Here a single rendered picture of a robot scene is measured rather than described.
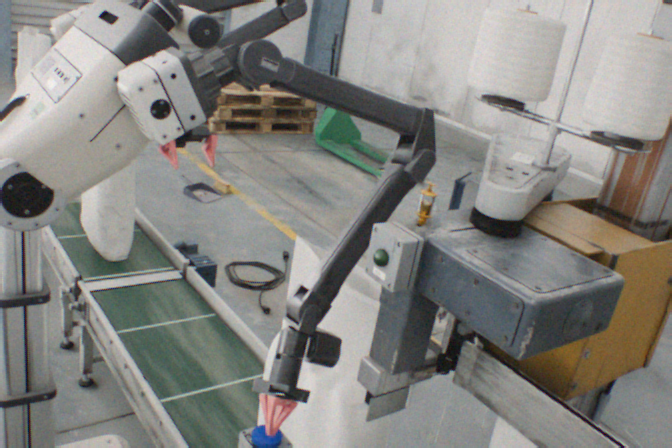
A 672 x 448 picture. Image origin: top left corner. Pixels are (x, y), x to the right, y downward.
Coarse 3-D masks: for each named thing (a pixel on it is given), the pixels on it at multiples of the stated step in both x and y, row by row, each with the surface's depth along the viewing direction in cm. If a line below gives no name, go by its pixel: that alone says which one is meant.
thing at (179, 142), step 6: (180, 138) 162; (168, 144) 156; (174, 144) 156; (180, 144) 162; (162, 150) 159; (168, 150) 160; (174, 150) 156; (168, 156) 159; (174, 156) 156; (174, 162) 157
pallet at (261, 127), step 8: (232, 112) 680; (240, 112) 685; (248, 112) 691; (256, 112) 696; (280, 112) 716; (288, 112) 723; (208, 120) 645; (216, 120) 637; (208, 128) 644; (216, 128) 641; (224, 128) 646; (256, 128) 673; (264, 128) 671; (304, 128) 699; (312, 128) 705
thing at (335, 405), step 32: (320, 256) 161; (352, 288) 157; (352, 320) 144; (352, 352) 146; (320, 384) 147; (352, 384) 145; (288, 416) 158; (320, 416) 147; (352, 416) 142; (384, 416) 146
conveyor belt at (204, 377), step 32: (128, 288) 257; (160, 288) 261; (128, 320) 235; (160, 320) 239; (192, 320) 243; (128, 352) 218; (160, 352) 220; (192, 352) 224; (224, 352) 227; (160, 384) 204; (192, 384) 207; (224, 384) 210; (192, 416) 193; (224, 416) 196; (256, 416) 198
